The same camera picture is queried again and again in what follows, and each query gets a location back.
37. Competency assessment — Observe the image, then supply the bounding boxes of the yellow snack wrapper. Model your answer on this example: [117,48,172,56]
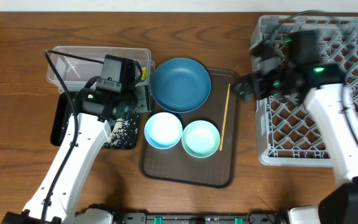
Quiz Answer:
[139,66,148,82]

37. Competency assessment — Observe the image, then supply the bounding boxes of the rice pile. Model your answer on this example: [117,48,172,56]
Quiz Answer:
[103,118,138,150]

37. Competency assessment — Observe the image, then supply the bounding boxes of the light blue bowl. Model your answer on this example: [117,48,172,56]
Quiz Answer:
[144,112,183,149]

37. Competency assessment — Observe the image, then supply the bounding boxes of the dark blue plate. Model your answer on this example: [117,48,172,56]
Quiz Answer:
[151,57,212,113]

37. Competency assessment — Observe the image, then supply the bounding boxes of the mint green bowl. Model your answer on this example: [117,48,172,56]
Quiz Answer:
[181,120,221,159]

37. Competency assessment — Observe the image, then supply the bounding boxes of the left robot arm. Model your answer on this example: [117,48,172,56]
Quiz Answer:
[2,85,151,223]

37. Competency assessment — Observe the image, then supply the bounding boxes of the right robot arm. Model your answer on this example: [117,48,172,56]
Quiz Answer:
[231,30,358,223]

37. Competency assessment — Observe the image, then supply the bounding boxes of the grey dishwasher rack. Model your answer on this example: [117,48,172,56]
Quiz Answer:
[250,15,358,167]

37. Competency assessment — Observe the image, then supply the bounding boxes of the black tray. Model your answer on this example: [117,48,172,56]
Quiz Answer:
[50,93,140,150]

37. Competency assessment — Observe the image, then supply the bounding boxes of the wooden chopstick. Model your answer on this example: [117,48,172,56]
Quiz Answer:
[219,83,231,151]

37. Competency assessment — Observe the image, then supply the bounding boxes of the brown serving tray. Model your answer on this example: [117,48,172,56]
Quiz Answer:
[139,68,239,189]

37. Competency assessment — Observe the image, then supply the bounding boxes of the clear plastic bin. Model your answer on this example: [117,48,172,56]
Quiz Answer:
[50,46,155,91]

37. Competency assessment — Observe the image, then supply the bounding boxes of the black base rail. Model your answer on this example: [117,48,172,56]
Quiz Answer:
[112,212,289,224]

